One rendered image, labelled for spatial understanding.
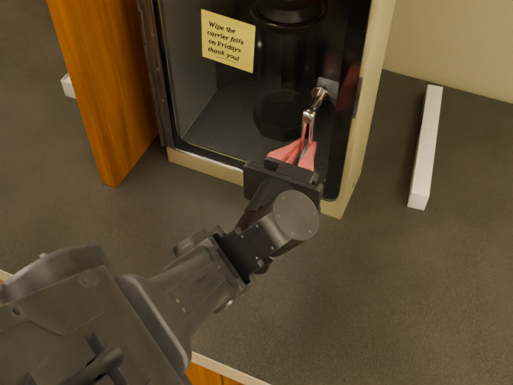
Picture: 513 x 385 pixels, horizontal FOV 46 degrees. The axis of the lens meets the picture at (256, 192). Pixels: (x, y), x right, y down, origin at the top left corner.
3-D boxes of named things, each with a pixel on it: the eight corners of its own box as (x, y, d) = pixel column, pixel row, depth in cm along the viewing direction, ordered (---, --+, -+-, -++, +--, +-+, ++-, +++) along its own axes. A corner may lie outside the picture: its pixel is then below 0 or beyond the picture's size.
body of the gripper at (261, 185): (249, 155, 75) (222, 197, 71) (325, 180, 73) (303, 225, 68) (249, 188, 80) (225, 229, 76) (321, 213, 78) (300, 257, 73)
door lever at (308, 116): (324, 140, 85) (308, 135, 85) (331, 88, 77) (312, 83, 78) (311, 166, 82) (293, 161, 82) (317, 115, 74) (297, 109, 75)
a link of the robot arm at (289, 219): (166, 253, 67) (210, 317, 66) (208, 217, 58) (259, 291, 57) (240, 205, 74) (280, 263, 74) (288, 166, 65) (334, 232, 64)
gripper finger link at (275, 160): (288, 118, 79) (259, 166, 74) (339, 133, 77) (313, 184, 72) (285, 153, 85) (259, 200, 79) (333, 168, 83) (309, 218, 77)
